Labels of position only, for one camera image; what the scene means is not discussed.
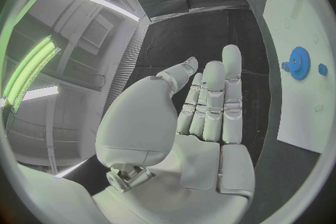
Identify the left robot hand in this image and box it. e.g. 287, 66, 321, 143
91, 44, 256, 224

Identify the blue gear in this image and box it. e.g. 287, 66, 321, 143
288, 45, 312, 81

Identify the white task board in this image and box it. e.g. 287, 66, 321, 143
262, 0, 332, 155

